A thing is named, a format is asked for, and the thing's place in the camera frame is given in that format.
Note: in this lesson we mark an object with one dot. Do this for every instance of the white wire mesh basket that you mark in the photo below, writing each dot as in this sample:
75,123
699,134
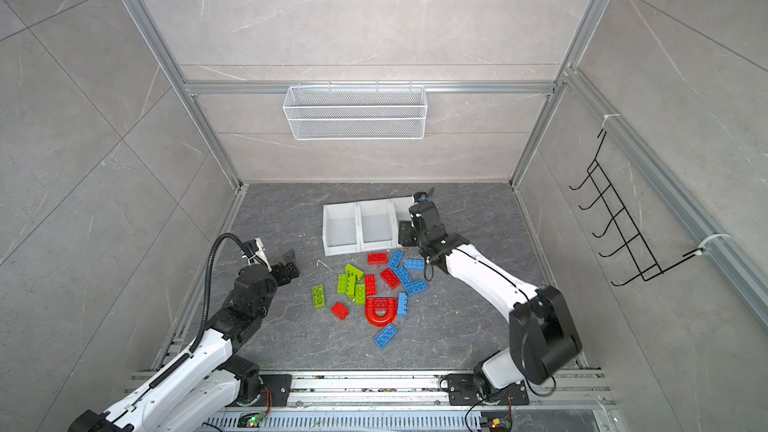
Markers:
356,112

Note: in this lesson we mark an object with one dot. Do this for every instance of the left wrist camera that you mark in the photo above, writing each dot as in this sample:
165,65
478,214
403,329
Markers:
255,253

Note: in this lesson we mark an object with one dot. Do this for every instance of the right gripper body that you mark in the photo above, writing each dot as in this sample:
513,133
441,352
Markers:
409,235

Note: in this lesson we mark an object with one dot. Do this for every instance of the black wire hook rack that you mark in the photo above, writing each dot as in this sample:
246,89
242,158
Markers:
621,222

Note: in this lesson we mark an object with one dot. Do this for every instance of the red lego brick angled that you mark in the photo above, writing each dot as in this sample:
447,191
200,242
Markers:
390,279

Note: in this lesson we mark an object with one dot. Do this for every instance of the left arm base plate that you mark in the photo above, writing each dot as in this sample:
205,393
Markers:
262,390

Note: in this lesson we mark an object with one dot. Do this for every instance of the red small lego brick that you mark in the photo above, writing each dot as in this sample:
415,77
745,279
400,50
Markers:
340,311

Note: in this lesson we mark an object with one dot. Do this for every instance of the aluminium rail frame front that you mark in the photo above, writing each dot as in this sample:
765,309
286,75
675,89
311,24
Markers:
408,401

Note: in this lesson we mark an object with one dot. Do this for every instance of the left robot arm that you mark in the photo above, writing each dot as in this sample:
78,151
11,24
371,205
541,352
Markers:
208,375

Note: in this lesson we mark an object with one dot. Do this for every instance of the blue lego brick small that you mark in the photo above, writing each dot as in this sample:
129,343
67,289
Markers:
402,304

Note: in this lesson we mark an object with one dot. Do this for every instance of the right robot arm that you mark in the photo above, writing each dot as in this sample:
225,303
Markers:
543,336

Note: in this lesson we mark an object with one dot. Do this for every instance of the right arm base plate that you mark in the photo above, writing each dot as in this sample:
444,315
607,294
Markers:
466,389

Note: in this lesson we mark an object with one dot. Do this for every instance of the red arch lego piece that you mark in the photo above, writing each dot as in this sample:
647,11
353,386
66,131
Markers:
381,311

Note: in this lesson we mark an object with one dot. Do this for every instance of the green lego brick cluster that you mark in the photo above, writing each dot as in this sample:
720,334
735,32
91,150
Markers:
351,283

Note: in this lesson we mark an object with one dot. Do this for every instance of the blue lego brick front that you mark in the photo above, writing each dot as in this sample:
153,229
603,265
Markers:
385,336

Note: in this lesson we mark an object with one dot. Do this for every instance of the red lego brick top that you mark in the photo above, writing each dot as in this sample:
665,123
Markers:
377,258

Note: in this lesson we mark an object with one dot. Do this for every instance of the white three-compartment bin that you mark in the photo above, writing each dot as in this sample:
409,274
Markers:
363,226

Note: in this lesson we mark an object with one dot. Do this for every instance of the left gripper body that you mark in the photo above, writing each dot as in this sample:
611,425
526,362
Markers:
282,277

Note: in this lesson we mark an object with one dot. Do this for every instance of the red lego brick middle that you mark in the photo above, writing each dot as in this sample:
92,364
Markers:
370,285

